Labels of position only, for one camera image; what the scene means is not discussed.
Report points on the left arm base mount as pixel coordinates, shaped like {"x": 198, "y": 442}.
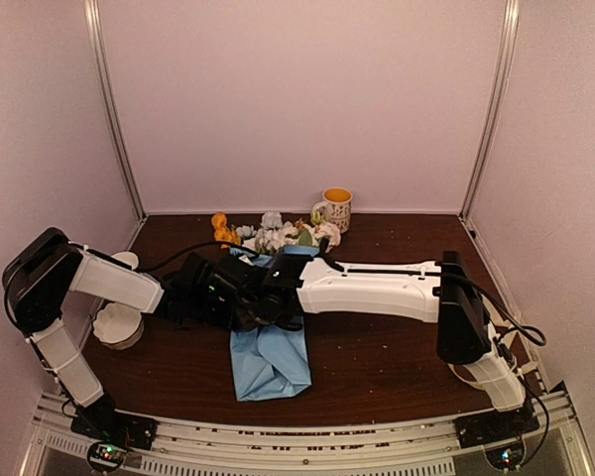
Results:
{"x": 108, "y": 425}

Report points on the cream ribbon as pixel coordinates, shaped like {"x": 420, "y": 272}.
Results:
{"x": 503, "y": 329}

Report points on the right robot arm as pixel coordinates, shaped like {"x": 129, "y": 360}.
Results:
{"x": 430, "y": 292}

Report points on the white scalloped dish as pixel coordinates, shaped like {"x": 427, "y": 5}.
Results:
{"x": 118, "y": 326}

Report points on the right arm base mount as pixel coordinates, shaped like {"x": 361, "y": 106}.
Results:
{"x": 493, "y": 426}

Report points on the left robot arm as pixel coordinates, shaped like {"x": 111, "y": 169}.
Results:
{"x": 42, "y": 285}

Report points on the left aluminium corner post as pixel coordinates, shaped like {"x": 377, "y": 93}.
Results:
{"x": 95, "y": 32}

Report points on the orange fake flower stem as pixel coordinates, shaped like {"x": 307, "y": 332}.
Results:
{"x": 223, "y": 232}

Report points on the right aluminium corner post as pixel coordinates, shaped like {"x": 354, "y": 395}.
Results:
{"x": 502, "y": 73}

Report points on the floral ceramic mug yellow inside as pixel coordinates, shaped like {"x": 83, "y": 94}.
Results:
{"x": 335, "y": 207}

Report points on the aluminium corner post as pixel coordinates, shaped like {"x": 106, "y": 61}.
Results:
{"x": 502, "y": 73}
{"x": 95, "y": 32}

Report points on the blue fake flower stems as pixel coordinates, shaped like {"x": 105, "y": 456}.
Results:
{"x": 272, "y": 235}

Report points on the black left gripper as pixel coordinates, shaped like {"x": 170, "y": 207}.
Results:
{"x": 228, "y": 320}

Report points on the front aluminium rail base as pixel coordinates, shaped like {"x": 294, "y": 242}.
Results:
{"x": 417, "y": 447}

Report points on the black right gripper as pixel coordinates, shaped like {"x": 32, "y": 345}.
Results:
{"x": 246, "y": 321}

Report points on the blue wrapping paper sheet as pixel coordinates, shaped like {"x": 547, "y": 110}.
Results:
{"x": 269, "y": 363}

